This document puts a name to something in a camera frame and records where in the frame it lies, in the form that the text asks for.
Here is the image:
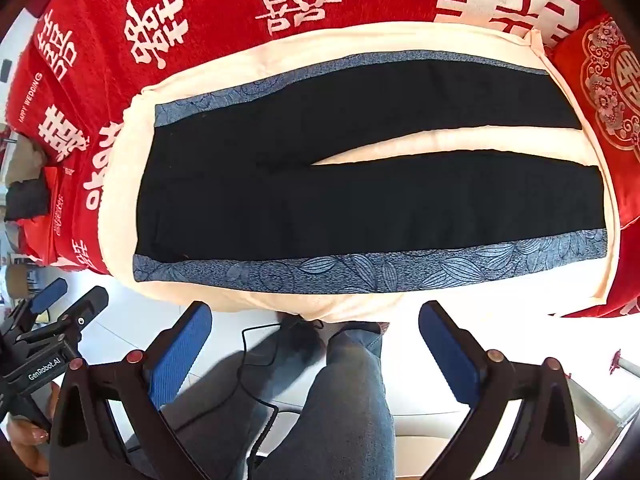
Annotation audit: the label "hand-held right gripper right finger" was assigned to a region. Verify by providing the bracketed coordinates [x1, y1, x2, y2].
[419, 301, 582, 480]

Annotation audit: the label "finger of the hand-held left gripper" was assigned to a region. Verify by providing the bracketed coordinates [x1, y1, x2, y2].
[56, 286, 110, 335]
[0, 277, 69, 342]

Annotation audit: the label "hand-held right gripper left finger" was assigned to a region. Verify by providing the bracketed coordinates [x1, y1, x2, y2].
[48, 301, 213, 480]

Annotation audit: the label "black pants with blue stripes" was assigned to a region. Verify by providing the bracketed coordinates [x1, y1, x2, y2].
[132, 49, 610, 295]

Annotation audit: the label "person's left hand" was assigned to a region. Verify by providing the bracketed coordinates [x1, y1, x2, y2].
[7, 417, 51, 465]

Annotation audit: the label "dark cloth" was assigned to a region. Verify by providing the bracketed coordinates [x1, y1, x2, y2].
[5, 177, 52, 224]

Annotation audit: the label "person's leg in jeans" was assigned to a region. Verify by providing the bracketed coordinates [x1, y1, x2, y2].
[249, 322, 397, 480]

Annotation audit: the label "cream blanket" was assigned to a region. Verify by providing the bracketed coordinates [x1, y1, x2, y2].
[100, 21, 624, 324]

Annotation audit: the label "red patterned cushion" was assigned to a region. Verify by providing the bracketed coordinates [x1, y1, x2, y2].
[550, 15, 640, 235]

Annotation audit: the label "black cable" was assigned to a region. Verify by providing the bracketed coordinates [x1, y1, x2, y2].
[175, 322, 303, 467]

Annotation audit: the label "metal frame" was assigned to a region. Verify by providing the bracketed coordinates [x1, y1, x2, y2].
[565, 374, 640, 442]

